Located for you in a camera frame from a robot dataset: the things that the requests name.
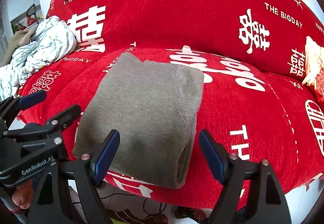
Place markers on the cream and red cushion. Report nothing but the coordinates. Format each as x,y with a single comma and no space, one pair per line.
313,61

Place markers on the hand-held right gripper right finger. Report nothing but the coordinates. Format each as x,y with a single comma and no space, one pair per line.
212,158

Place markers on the person's left hand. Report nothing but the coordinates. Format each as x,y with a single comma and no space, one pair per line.
24,194

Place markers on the brown cloth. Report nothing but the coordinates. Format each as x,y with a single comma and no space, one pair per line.
19,41

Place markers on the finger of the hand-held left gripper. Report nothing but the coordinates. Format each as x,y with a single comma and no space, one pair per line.
31,98
65,116

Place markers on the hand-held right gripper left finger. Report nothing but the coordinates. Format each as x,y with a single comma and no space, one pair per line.
107,156

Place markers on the grey knit sweater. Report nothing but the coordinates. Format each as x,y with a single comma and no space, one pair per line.
146,112

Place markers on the red and black slipper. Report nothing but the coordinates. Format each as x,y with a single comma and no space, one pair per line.
195,213

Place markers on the white floral quilt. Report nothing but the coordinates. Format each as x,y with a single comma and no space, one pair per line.
48,44

